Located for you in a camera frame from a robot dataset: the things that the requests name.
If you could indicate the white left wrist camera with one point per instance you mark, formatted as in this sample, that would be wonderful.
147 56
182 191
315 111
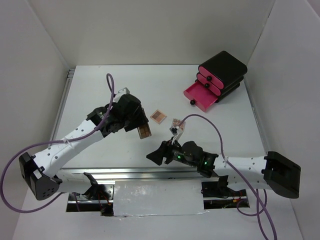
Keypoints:
120 93

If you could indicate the square brown eyeshadow palette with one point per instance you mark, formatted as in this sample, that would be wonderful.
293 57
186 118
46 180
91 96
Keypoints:
158 116

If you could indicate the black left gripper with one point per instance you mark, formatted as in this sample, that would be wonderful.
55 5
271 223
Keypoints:
140 119

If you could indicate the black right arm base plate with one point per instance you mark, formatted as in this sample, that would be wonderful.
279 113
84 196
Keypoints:
211 190

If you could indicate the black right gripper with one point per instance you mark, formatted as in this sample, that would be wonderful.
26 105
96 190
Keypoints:
165 150

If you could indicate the pink drawer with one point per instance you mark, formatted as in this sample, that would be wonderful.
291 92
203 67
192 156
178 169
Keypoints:
205 72
200 96
208 86

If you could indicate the pink top drawer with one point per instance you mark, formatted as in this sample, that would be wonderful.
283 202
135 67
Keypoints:
205 72

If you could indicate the pink bottom drawer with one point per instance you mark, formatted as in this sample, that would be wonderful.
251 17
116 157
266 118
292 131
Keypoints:
200 96

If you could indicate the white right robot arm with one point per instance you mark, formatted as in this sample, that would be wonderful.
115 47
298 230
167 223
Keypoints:
271 172

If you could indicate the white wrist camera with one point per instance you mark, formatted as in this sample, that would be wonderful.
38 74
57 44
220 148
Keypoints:
120 93
177 133

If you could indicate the long silver eyeshadow palette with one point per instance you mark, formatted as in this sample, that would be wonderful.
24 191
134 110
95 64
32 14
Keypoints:
144 131

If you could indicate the white taped cover panel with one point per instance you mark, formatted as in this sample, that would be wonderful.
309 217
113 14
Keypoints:
158 198

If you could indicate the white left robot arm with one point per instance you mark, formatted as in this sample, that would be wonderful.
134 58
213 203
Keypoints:
42 171

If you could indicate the clear nine-pan eyeshadow palette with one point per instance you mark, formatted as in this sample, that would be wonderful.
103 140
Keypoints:
178 123

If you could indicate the black drawer organizer cabinet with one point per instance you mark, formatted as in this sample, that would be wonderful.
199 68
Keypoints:
228 69

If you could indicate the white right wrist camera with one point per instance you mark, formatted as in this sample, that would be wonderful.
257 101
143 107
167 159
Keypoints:
177 133

